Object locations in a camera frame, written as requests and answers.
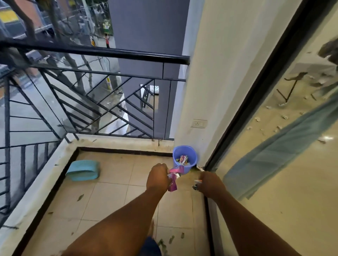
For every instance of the person's right hand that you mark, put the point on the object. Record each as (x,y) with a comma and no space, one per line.
(210,185)

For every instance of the person's left hand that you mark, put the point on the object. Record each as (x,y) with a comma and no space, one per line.
(157,178)

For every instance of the person's right fingers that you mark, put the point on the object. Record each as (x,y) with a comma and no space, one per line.
(198,186)

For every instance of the person's left fingers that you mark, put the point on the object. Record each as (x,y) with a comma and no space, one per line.
(168,179)

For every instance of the small white black wrapper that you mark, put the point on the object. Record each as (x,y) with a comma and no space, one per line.
(196,184)

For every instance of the purple pink snack wrapper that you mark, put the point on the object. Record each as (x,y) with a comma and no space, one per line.
(174,180)

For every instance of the person's right forearm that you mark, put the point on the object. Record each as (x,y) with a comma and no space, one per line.
(245,226)

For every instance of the person's left forearm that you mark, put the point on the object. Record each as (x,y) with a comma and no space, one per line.
(124,224)

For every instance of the white paper scrap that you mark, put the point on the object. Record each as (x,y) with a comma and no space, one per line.
(200,168)

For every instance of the colourful wrappers trash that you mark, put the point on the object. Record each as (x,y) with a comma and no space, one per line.
(183,159)

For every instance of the blue plastic bucket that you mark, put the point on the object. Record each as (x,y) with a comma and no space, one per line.
(190,161)

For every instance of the person's blue shorts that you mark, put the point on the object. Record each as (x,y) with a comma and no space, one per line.
(151,248)

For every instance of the teal plastic dustpan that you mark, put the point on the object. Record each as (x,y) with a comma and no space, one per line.
(82,171)

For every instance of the teal curtain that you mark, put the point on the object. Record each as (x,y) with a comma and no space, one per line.
(277,147)

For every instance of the dry leaf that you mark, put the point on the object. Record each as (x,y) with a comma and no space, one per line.
(80,197)

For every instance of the black metal balcony railing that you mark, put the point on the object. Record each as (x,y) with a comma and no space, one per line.
(105,51)

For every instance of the white wall power socket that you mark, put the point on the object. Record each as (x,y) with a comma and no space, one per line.
(199,123)

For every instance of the black sliding door frame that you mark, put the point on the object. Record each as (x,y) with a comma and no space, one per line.
(253,92)

